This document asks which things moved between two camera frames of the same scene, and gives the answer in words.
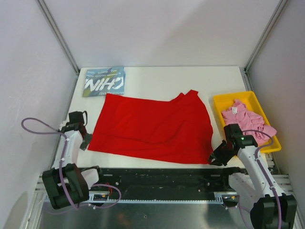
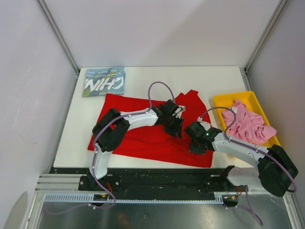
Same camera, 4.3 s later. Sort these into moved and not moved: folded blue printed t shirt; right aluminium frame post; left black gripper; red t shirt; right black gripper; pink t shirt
Moved: right black gripper; left black gripper
Not moved: right aluminium frame post; red t shirt; pink t shirt; folded blue printed t shirt
